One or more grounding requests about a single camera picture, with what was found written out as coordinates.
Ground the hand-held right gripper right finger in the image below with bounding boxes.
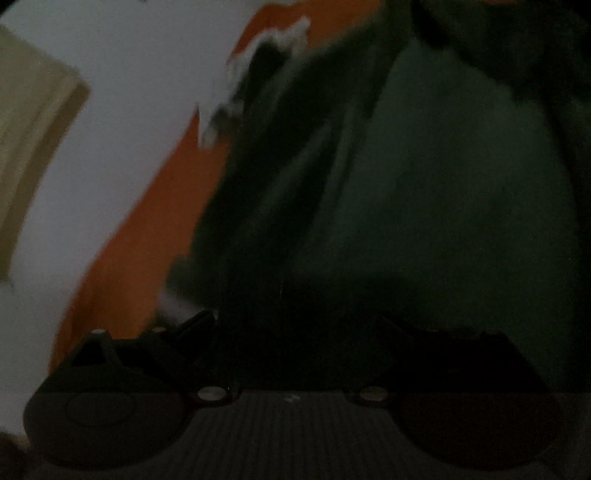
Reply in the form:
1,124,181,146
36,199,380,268
348,316,552,407

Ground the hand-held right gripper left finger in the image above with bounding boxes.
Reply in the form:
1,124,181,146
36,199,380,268
48,309,234,407

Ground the dark green jacket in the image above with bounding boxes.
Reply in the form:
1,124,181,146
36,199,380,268
166,0,591,393

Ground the orange blanket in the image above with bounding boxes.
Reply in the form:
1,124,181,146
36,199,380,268
48,0,384,370

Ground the white cloth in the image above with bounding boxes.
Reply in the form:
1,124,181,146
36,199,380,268
198,16,311,146

